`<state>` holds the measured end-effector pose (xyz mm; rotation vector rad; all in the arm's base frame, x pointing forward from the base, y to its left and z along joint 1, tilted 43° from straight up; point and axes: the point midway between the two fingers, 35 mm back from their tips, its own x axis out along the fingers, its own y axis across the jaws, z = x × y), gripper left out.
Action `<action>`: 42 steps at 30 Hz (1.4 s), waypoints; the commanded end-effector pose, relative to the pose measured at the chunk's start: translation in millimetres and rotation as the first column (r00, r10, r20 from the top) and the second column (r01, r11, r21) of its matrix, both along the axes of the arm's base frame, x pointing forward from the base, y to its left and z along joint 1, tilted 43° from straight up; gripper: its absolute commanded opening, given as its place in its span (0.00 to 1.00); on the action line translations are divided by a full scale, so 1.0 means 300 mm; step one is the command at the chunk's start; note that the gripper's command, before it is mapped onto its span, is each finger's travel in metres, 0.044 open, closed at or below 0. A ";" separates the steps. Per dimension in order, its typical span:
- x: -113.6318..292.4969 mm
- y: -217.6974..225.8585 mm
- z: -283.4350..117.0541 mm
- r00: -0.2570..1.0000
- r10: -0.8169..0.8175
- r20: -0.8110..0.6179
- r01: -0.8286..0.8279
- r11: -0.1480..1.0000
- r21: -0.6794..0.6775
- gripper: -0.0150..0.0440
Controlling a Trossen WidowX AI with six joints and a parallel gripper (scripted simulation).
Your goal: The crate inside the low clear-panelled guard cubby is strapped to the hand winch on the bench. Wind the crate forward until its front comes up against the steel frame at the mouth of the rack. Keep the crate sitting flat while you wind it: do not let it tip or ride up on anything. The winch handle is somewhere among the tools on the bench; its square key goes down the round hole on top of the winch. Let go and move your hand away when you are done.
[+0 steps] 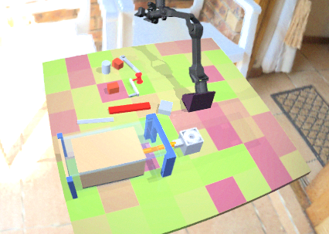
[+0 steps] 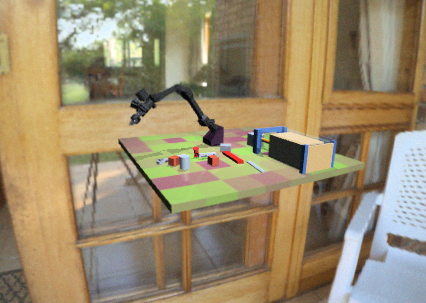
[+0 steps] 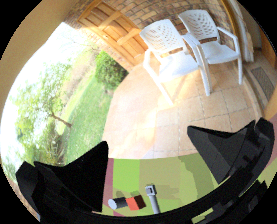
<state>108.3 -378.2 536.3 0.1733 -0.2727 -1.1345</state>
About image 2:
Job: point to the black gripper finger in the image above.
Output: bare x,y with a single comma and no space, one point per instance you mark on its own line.
140,112
133,121

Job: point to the white flat bar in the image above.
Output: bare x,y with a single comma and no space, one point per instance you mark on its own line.
257,167

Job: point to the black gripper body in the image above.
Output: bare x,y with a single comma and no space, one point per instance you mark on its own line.
146,107

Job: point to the small orange block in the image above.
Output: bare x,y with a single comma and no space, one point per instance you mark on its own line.
213,160
174,160

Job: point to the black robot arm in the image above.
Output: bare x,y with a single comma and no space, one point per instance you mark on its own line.
186,93

